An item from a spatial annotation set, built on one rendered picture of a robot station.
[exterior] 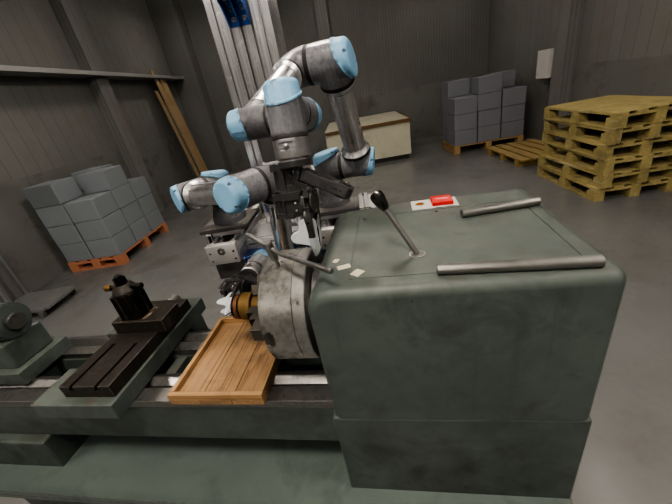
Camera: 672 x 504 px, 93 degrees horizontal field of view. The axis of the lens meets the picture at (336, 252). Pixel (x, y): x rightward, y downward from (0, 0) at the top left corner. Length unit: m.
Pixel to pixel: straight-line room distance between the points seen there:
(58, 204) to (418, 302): 5.03
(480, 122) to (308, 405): 6.85
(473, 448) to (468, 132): 6.70
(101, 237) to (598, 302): 5.10
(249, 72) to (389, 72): 8.24
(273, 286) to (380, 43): 9.11
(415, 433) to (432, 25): 9.54
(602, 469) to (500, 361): 1.26
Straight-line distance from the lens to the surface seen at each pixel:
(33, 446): 1.75
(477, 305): 0.68
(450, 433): 0.96
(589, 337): 0.80
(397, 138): 7.40
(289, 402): 1.01
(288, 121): 0.68
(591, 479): 1.96
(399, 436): 0.97
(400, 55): 9.74
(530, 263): 0.68
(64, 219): 5.41
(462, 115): 7.25
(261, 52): 1.57
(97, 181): 5.42
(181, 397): 1.13
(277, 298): 0.82
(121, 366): 1.25
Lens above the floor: 1.61
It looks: 27 degrees down
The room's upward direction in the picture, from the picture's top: 11 degrees counter-clockwise
